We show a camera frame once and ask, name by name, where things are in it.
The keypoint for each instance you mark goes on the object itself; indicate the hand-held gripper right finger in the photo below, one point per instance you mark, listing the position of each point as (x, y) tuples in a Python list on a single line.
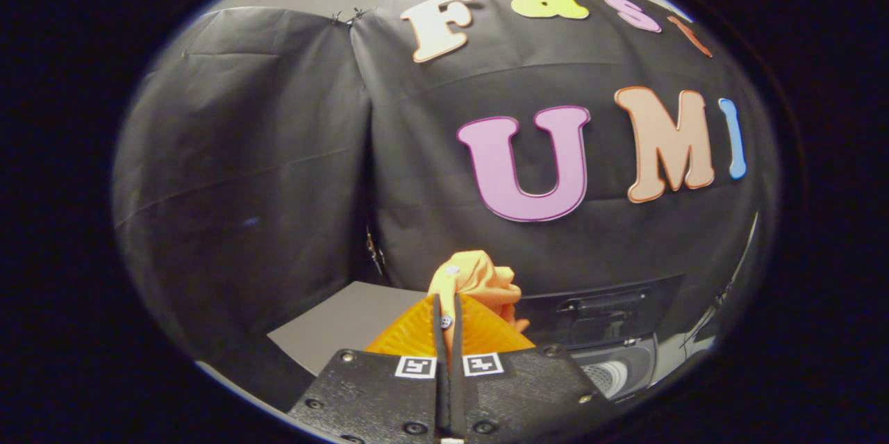
[(528, 392)]

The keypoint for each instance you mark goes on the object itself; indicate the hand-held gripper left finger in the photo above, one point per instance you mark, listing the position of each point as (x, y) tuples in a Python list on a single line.
[(375, 395)]

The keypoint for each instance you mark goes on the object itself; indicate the dark transparent washing machine lid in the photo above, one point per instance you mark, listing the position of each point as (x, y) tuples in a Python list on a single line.
[(604, 315)]

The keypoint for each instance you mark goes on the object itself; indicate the orange garment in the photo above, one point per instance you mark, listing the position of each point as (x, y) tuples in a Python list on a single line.
[(479, 277)]

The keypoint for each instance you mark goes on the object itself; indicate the white and grey cabinet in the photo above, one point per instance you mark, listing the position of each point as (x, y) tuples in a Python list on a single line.
[(347, 322)]

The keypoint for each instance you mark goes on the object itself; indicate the black backdrop cloth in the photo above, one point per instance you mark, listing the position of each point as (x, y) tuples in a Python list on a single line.
[(264, 152)]

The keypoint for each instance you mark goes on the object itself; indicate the white pole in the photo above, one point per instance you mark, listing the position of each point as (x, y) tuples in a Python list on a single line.
[(750, 239)]

